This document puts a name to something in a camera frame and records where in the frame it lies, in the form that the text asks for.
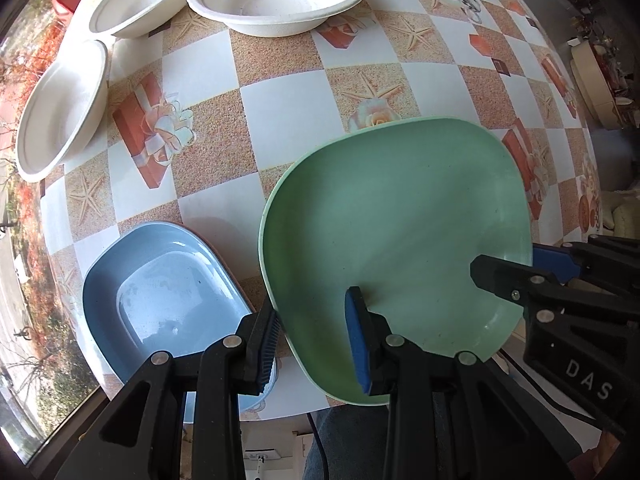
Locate person's leg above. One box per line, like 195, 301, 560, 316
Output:
303, 406, 397, 480

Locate person's right forearm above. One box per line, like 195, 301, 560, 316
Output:
592, 430, 640, 480

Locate blue plate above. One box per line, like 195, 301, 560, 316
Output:
82, 222, 279, 411

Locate cream sofa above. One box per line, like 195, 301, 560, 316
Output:
569, 42, 632, 128

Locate green plate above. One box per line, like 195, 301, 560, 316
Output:
258, 116, 534, 407

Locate white power strip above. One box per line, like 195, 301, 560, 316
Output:
242, 445, 277, 464

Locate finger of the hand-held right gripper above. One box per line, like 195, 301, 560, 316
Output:
469, 254, 568, 317
532, 235, 640, 291

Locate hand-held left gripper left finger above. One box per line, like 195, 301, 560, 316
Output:
52, 305, 279, 480

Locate black cable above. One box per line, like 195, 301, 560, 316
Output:
306, 411, 328, 480

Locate printed checkered tablecloth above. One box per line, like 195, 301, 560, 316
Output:
39, 0, 602, 423

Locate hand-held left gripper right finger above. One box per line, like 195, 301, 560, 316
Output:
344, 286, 584, 480

